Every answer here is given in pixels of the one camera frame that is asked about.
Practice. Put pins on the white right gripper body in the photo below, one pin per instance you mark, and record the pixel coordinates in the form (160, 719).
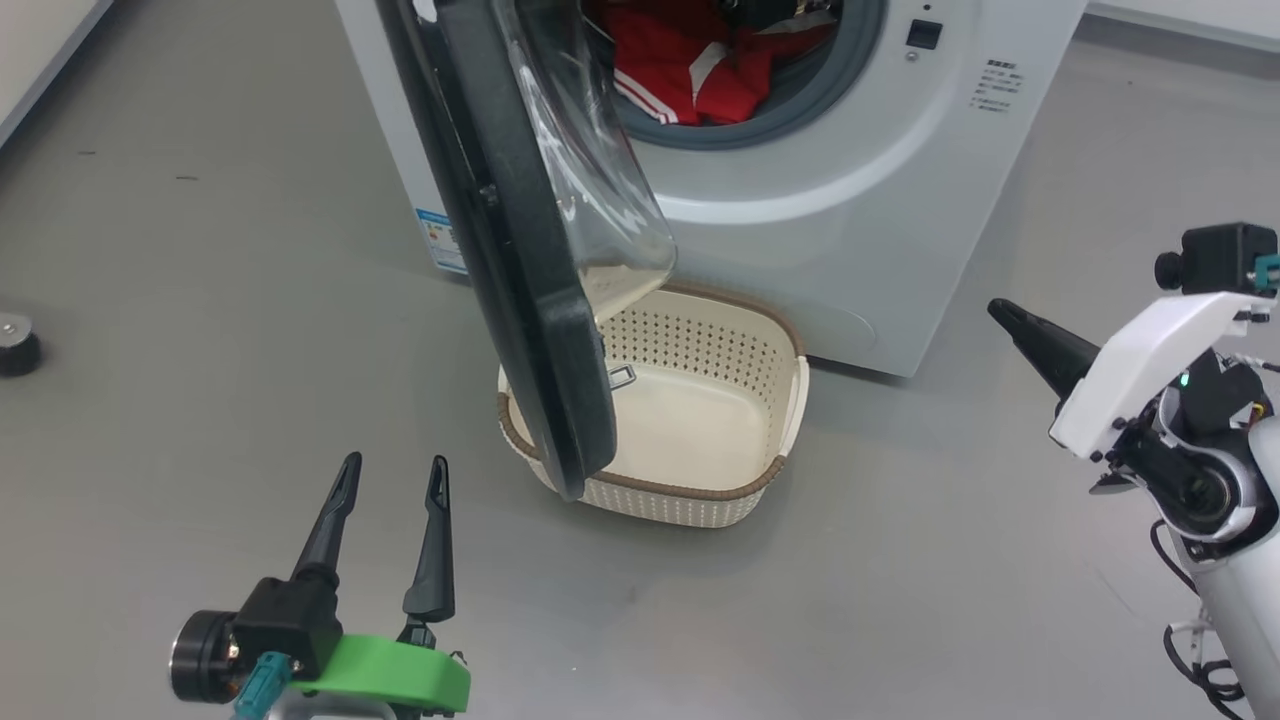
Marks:
(1150, 365)

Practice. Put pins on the white front-load washing machine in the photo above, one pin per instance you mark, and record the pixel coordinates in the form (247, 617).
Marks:
(850, 220)

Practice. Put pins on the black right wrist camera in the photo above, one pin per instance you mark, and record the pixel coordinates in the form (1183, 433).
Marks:
(1225, 258)

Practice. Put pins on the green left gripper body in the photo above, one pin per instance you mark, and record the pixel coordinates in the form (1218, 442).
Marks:
(400, 672)

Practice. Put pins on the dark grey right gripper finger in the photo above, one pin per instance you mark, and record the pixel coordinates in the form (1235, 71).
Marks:
(1045, 345)

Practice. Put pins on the black caster wheel left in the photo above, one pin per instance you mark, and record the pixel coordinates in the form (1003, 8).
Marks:
(18, 350)

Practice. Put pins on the blue energy label sticker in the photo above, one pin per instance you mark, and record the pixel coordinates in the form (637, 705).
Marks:
(442, 242)

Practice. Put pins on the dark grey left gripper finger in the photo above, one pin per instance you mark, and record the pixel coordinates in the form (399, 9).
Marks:
(325, 530)
(435, 560)

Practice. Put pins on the grey text warning sticker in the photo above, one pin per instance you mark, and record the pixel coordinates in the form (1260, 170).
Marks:
(997, 85)

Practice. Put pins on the black washing machine door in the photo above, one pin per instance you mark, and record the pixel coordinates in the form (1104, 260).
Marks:
(520, 250)

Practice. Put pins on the teal right camera connector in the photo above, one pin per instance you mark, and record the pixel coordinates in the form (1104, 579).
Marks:
(1270, 270)

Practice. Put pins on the teal left camera connector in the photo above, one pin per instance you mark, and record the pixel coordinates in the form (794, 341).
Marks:
(260, 685)

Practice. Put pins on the cream perforated laundry basket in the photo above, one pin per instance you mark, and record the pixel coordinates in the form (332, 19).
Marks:
(700, 420)

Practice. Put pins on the grey rubber door seal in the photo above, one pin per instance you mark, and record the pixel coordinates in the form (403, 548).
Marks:
(780, 115)

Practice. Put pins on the teal camera connector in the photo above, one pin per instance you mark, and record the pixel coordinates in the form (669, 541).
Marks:
(260, 685)
(1270, 270)

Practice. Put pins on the red and white garment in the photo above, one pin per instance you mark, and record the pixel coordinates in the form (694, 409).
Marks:
(670, 60)

